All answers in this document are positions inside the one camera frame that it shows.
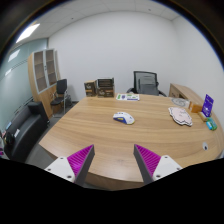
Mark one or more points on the small white tag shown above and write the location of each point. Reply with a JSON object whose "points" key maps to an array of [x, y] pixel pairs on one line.
{"points": [[205, 146]]}

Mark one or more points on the purple hanging retail package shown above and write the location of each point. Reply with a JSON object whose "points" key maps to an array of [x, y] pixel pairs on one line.
{"points": [[208, 105]]}

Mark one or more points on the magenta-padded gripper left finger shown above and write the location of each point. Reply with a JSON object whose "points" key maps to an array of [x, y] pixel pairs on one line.
{"points": [[59, 166]]}

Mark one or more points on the green blue retail package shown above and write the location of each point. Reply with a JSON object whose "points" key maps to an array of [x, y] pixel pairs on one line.
{"points": [[211, 124]]}

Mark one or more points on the white green purple sticker sheet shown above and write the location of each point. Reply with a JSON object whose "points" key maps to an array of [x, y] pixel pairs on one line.
{"points": [[127, 97]]}

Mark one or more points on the black appliance box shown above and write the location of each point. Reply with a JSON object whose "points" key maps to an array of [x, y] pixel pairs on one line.
{"points": [[105, 82]]}

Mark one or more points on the ceiling light panel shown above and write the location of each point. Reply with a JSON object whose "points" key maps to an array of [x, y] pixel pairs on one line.
{"points": [[27, 32]]}

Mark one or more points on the black mesh office chair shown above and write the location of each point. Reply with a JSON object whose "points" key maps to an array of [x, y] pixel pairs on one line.
{"points": [[137, 76]]}

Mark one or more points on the grey backpack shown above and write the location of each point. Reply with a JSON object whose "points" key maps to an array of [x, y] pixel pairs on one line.
{"points": [[148, 87]]}

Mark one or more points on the pink irregular cartoon mouse pad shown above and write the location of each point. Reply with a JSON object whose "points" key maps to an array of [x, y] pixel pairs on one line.
{"points": [[180, 116]]}

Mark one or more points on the small dark brown cardboard box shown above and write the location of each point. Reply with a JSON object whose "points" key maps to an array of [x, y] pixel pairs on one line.
{"points": [[90, 89]]}

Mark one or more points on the small light wooden box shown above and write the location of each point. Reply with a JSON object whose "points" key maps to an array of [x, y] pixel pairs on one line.
{"points": [[203, 116]]}

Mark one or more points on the wooden glass-door cabinet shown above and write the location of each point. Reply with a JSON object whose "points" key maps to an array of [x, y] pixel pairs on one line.
{"points": [[43, 93]]}

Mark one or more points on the large brown printed cardboard box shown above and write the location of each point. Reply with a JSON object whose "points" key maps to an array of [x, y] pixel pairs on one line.
{"points": [[105, 92]]}

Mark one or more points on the black visitor chair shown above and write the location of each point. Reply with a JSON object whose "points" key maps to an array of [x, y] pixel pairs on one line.
{"points": [[61, 87]]}

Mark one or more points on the wooden side desk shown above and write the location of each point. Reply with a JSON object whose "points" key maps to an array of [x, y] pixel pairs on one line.
{"points": [[181, 90]]}

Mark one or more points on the white blue yellow computer mouse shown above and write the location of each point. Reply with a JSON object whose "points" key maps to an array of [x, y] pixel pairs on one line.
{"points": [[123, 117]]}

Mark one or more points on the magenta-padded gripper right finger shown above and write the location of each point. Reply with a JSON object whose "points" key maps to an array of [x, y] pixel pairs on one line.
{"points": [[166, 165]]}

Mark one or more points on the black leather sofa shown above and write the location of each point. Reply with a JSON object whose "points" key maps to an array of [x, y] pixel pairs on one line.
{"points": [[25, 130]]}

